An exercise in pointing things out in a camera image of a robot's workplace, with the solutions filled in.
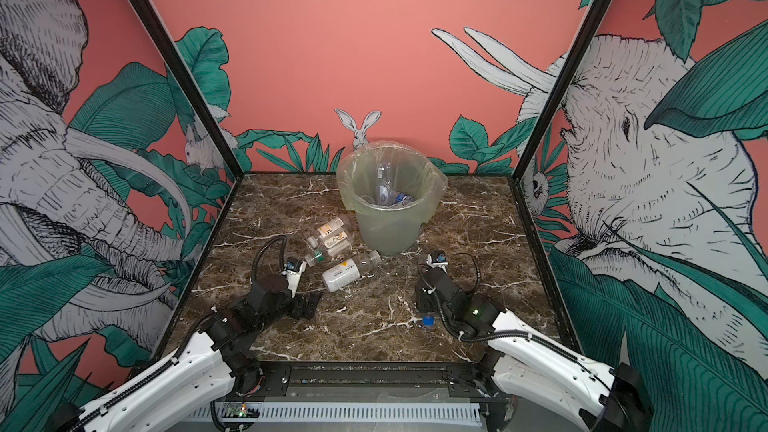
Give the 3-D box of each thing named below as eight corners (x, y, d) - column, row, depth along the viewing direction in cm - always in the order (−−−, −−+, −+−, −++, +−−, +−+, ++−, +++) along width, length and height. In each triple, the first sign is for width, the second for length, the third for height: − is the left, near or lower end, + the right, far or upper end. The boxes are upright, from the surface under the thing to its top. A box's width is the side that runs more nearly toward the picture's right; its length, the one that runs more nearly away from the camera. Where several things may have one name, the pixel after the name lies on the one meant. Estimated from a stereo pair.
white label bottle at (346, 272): (329, 296, 90) (326, 288, 85) (322, 280, 93) (319, 272, 88) (384, 269, 96) (384, 260, 91) (376, 255, 99) (375, 245, 94)
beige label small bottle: (333, 261, 98) (330, 252, 93) (326, 250, 100) (323, 241, 96) (352, 250, 101) (351, 241, 96) (346, 240, 103) (344, 230, 98)
